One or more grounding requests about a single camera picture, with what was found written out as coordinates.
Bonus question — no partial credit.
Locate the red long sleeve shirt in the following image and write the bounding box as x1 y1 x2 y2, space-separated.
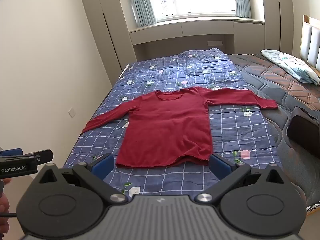
83 87 278 168

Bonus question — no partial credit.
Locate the person left hand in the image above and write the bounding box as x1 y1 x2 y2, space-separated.
0 178 12 239

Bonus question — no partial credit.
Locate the dark quilted mattress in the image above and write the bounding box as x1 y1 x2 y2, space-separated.
228 54 319 213

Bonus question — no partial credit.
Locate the white socket under desk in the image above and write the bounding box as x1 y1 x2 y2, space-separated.
207 40 223 47

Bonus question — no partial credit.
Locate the light floral pillow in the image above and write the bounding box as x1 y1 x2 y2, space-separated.
260 49 319 86

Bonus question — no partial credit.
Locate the beige window desk cabinet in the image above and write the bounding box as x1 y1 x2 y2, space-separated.
130 17 265 61

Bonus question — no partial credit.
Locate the padded wooden headboard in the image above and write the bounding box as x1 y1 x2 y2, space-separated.
300 15 320 72

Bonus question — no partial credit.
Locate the left teal curtain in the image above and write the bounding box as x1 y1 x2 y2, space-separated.
132 0 157 27

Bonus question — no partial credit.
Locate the beige left wardrobe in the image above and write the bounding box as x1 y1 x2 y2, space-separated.
82 0 137 85

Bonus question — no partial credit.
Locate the beige wardrobe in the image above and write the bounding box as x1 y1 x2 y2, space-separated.
82 0 137 85
263 0 293 54

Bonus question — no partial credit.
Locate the beige right wardrobe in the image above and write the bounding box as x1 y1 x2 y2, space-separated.
263 0 293 54

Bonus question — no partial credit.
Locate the white wall socket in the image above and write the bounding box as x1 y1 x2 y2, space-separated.
68 108 76 118

